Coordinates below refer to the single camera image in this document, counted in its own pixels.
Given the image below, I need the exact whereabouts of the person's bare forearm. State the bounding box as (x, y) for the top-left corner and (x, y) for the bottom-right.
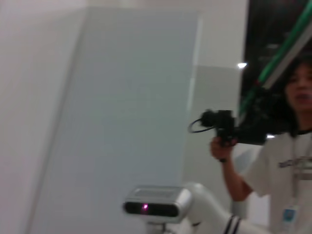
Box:
(219, 158), (256, 203)

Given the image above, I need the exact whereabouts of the person in white shirt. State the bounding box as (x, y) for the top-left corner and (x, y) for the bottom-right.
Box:
(229, 56), (312, 234)

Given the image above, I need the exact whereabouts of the person's bare hand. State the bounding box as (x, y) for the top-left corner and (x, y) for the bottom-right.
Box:
(210, 137), (238, 163)

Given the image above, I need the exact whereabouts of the blue id badge with lanyard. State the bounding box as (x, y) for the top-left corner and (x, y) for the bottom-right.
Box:
(282, 136), (302, 224)

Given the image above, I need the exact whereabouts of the silver ceiling rail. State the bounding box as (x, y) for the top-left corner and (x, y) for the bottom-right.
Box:
(263, 31), (312, 88)

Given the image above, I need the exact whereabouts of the black handheld camera rig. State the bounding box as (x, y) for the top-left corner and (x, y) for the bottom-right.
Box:
(188, 109), (269, 148)

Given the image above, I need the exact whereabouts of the pale blue partition panel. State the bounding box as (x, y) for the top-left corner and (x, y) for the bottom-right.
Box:
(28, 6), (204, 234)

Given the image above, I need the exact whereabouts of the green ceiling pipe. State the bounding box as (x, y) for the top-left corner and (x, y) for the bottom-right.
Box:
(240, 0), (312, 115)

